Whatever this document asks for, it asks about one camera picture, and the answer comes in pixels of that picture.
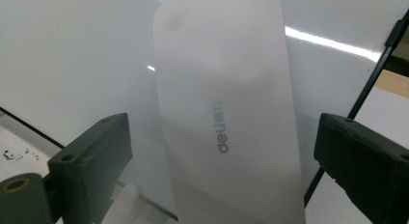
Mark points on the wooden table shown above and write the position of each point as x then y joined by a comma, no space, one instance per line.
394,82

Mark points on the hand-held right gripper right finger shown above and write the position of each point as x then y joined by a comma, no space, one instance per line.
363,166

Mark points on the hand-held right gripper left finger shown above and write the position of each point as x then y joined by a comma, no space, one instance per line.
93,159

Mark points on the white whiteboard with black rim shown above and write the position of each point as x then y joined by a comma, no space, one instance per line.
80,56

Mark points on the white whiteboard eraser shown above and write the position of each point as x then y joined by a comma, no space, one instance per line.
225,105

